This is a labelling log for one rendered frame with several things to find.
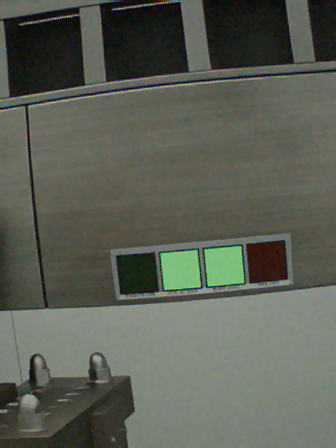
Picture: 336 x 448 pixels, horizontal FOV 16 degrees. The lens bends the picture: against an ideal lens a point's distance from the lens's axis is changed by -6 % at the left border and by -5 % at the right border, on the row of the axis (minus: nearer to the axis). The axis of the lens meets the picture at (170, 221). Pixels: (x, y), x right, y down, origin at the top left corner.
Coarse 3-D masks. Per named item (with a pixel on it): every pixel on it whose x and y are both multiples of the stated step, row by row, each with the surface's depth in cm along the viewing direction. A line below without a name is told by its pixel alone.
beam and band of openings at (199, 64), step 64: (0, 0) 172; (64, 0) 170; (128, 0) 168; (192, 0) 167; (256, 0) 172; (320, 0) 170; (0, 64) 173; (64, 64) 178; (128, 64) 176; (192, 64) 167; (256, 64) 172; (320, 64) 163
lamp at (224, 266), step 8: (224, 248) 167; (232, 248) 167; (240, 248) 166; (208, 256) 167; (216, 256) 167; (224, 256) 167; (232, 256) 167; (240, 256) 166; (208, 264) 167; (216, 264) 167; (224, 264) 167; (232, 264) 167; (240, 264) 167; (208, 272) 168; (216, 272) 167; (224, 272) 167; (232, 272) 167; (240, 272) 167; (208, 280) 168; (216, 280) 167; (224, 280) 167; (232, 280) 167; (240, 280) 167
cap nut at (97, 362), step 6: (96, 354) 171; (102, 354) 172; (90, 360) 171; (96, 360) 171; (102, 360) 171; (90, 366) 171; (96, 366) 171; (102, 366) 171; (108, 366) 172; (90, 372) 171; (96, 372) 171; (102, 372) 171; (108, 372) 171; (90, 378) 171; (96, 378) 171; (102, 378) 171; (108, 378) 171
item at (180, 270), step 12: (180, 252) 168; (192, 252) 168; (168, 264) 169; (180, 264) 168; (192, 264) 168; (168, 276) 169; (180, 276) 168; (192, 276) 168; (168, 288) 169; (180, 288) 169
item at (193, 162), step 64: (0, 128) 173; (64, 128) 171; (128, 128) 169; (192, 128) 167; (256, 128) 165; (320, 128) 163; (0, 192) 174; (64, 192) 172; (128, 192) 170; (192, 192) 168; (256, 192) 166; (320, 192) 164; (0, 256) 175; (64, 256) 172; (320, 256) 165
